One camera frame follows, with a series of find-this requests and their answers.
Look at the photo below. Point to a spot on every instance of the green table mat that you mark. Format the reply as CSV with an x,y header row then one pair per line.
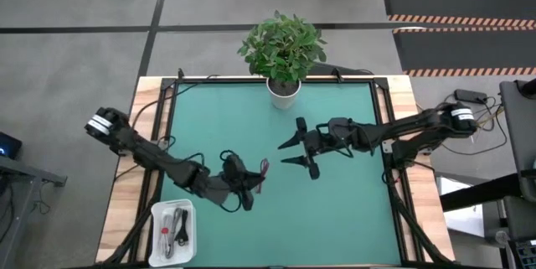
x,y
314,218

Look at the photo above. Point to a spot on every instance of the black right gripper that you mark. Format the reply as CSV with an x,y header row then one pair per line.
x,y
320,143

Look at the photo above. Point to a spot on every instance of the white plastic bin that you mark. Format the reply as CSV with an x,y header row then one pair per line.
x,y
188,254

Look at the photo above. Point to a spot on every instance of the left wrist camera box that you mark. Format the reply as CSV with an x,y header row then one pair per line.
x,y
232,166

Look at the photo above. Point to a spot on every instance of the grey desk panel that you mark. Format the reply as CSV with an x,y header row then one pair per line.
x,y
519,135

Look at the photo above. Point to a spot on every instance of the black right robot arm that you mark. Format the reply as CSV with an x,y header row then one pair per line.
x,y
410,128

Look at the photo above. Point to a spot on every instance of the black keypad device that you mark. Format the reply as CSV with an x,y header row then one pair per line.
x,y
525,256

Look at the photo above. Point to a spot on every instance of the black power adapter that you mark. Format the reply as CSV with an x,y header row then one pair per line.
x,y
471,95

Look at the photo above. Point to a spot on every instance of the black device with blue light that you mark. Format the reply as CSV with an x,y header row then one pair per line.
x,y
8,145

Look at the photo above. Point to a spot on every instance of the white sheet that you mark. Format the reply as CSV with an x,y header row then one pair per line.
x,y
460,218

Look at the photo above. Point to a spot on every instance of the light grey mounting bracket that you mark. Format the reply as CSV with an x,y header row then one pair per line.
x,y
162,144
387,146

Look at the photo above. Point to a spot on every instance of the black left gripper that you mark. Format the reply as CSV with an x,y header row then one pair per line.
x,y
228,185

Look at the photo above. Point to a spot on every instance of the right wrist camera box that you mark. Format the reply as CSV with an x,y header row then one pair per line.
x,y
339,128

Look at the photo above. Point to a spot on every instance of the grey metal desk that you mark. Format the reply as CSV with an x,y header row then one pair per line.
x,y
25,172

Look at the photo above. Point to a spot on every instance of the black mat with hazard stripes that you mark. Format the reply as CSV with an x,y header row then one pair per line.
x,y
460,3
460,51

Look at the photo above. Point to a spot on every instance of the green plant in white pot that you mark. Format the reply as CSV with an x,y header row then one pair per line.
x,y
282,51

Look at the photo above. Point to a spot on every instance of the black bar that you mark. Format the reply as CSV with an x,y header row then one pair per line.
x,y
481,193

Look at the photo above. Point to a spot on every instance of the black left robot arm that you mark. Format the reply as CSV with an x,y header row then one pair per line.
x,y
151,156

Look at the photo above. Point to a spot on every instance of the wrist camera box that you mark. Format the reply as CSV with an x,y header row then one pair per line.
x,y
339,128
232,166

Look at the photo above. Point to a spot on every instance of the black clamp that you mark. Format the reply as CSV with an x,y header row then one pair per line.
x,y
181,73
337,75

